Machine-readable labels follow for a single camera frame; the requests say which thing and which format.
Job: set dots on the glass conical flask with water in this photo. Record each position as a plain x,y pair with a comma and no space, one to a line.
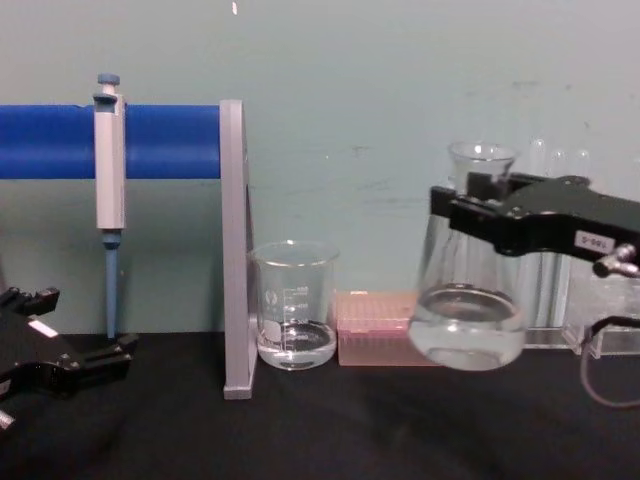
465,342

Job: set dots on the pink pipette tip box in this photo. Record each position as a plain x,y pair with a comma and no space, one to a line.
370,322

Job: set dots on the clear acrylic tube rack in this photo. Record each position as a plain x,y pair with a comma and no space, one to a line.
615,300

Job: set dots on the grey pipette with blue tip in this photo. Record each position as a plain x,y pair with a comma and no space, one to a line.
110,175

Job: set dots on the clear test tube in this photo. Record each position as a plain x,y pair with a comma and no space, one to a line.
581,162

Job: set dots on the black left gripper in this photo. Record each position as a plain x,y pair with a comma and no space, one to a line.
27,350

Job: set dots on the blue rack bar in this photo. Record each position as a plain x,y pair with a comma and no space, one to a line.
165,142

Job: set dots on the black table cloth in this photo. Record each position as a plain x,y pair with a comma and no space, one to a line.
350,430

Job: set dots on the grey rack upright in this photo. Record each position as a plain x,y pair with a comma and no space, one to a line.
235,250

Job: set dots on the glass beaker with water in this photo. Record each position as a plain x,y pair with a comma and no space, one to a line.
295,350

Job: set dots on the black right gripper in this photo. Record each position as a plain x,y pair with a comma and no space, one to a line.
570,220

